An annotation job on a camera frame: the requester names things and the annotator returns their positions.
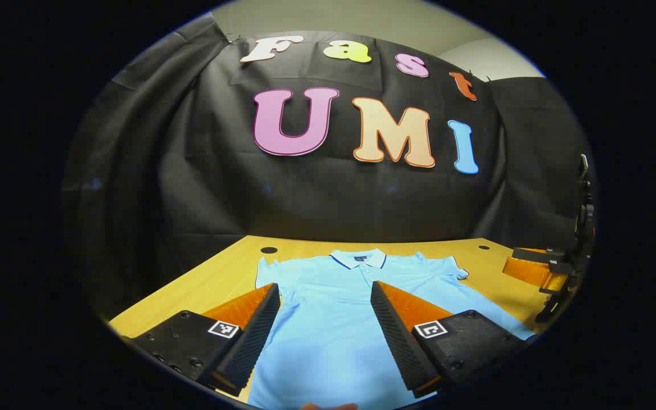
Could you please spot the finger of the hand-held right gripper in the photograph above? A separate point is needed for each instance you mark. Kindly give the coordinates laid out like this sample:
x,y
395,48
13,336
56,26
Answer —
x,y
527,272
533,254

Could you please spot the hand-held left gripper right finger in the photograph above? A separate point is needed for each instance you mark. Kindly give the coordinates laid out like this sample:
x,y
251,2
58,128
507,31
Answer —
x,y
396,341

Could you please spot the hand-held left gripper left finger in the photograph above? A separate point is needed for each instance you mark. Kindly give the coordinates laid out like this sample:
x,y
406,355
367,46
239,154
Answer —
x,y
257,336

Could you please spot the light blue T-shirt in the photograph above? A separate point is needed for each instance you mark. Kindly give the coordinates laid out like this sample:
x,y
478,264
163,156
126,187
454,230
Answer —
x,y
328,307

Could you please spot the black backdrop cloth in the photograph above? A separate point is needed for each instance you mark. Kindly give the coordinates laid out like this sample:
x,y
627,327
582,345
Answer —
x,y
328,193

